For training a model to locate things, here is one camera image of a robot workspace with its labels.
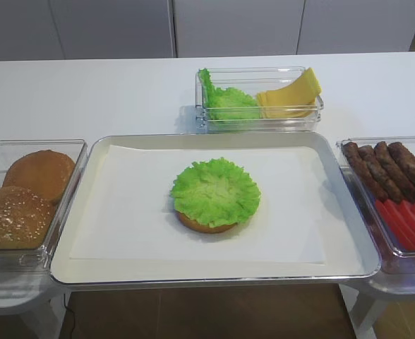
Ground green lettuce leaf on bun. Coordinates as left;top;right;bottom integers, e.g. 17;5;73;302
170;157;261;227

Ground green lettuce in container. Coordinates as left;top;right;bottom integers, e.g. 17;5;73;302
198;69;260;121

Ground clear lettuce cheese container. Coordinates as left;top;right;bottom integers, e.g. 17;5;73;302
195;66;324;133

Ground yellow cheese slices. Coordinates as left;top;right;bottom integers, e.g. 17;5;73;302
256;68;322;119

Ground bottom burger bun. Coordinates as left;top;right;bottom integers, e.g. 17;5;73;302
176;211;239;234

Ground white paper sheet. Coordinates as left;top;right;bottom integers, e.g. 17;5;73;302
71;146;325;263

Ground brown meat patty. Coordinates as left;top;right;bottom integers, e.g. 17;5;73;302
342;142;388;202
359;145;404;203
374;141;415;203
388;142;415;186

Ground plain bun half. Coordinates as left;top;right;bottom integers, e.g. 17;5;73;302
2;150;76;205

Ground silver metal tray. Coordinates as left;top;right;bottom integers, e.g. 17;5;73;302
50;132;381;290

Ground clear patty tomato container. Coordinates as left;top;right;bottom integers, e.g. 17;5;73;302
336;137;415;274

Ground clear bun container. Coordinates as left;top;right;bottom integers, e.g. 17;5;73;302
0;139;87;272

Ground sesame bun front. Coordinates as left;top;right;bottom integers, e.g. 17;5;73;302
0;186;55;250

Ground red tomato slice front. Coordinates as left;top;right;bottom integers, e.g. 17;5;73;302
375;199;415;252

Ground red tomato slice middle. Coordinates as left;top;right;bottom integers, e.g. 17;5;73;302
383;200;415;251

